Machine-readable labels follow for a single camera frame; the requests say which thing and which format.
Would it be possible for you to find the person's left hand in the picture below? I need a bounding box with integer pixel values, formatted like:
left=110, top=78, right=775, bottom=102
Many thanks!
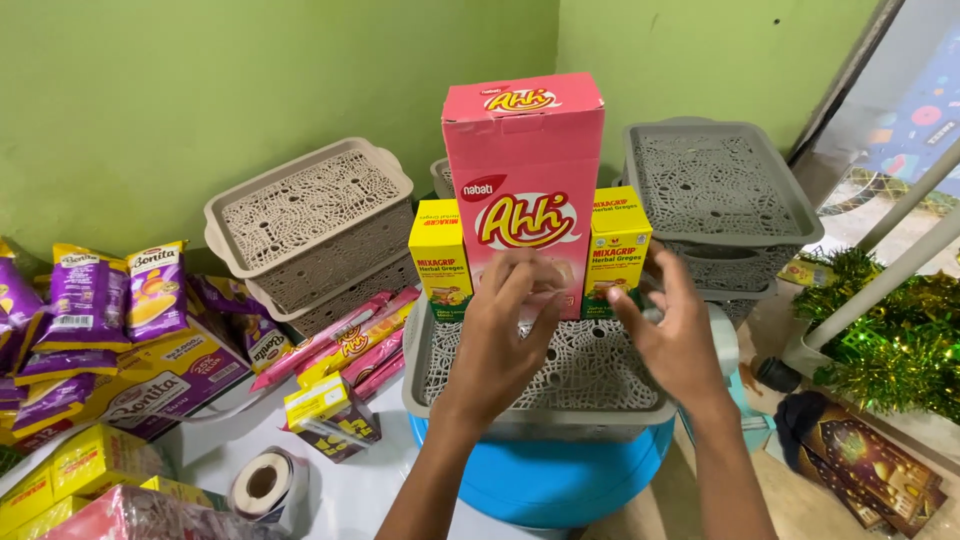
left=438, top=251, right=571, bottom=426

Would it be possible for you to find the person's right hand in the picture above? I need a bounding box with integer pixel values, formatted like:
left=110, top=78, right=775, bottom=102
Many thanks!
left=606, top=240, right=735, bottom=421

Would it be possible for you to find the grey lattice plastic basket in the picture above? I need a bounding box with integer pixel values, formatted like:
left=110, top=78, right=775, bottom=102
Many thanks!
left=697, top=277, right=778, bottom=328
left=429, top=157, right=459, bottom=201
left=402, top=288, right=680, bottom=444
left=621, top=120, right=825, bottom=294

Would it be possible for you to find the black caster wheel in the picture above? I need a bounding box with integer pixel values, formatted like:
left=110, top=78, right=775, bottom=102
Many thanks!
left=756, top=357, right=804, bottom=396

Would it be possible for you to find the yellow herbal medicine box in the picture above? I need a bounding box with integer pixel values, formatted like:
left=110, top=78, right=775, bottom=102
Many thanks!
left=408, top=199, right=475, bottom=324
left=581, top=186, right=654, bottom=320

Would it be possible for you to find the pink yellow wafer stick packet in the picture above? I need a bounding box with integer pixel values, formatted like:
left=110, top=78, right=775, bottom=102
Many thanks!
left=298, top=288, right=421, bottom=388

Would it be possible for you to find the black cloth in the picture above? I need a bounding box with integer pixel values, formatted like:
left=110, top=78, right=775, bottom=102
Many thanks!
left=774, top=390, right=831, bottom=451

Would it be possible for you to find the blue plastic stool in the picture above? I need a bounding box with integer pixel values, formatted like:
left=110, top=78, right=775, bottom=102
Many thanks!
left=408, top=412, right=676, bottom=530

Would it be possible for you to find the beige lattice plastic basket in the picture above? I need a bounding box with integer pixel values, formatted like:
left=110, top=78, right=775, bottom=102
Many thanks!
left=204, top=137, right=416, bottom=315
left=243, top=251, right=421, bottom=340

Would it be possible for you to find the dark purple small box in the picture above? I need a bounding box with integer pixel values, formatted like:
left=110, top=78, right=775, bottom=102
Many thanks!
left=288, top=397, right=382, bottom=464

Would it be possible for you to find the small yellow carton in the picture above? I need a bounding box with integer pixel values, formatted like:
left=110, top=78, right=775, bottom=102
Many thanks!
left=283, top=372, right=354, bottom=433

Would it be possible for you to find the tall pink snack box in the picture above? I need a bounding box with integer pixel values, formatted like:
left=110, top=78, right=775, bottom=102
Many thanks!
left=441, top=72, right=606, bottom=322

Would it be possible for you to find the white metal stand pole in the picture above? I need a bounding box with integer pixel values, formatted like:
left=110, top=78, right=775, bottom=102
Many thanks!
left=802, top=217, right=960, bottom=351
left=855, top=138, right=960, bottom=253

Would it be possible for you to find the green gold tinsel garland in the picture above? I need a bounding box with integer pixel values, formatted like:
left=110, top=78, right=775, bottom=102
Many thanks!
left=791, top=247, right=960, bottom=426

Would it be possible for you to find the lantern print card decoration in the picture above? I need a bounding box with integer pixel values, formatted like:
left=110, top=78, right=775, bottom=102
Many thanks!
left=795, top=405, right=948, bottom=538

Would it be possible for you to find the clear tape roll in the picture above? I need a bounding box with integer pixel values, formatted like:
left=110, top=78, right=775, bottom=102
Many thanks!
left=227, top=446, right=310, bottom=528

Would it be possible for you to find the glass door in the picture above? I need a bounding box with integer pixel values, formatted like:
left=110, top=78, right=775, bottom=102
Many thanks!
left=787, top=0, right=960, bottom=280

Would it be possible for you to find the purple snack carton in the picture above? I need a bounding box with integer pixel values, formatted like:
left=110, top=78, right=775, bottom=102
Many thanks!
left=15, top=318, right=255, bottom=455

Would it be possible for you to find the pink plastic wrapped pack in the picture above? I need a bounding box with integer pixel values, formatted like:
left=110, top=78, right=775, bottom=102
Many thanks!
left=37, top=486, right=286, bottom=540

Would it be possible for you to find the heap of purple snack packets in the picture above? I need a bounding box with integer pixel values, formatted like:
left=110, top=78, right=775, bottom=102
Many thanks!
left=0, top=238, right=295, bottom=444

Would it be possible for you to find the pile of yellow boxes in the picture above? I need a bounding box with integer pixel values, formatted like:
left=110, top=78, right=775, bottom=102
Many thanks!
left=0, top=423, right=219, bottom=540

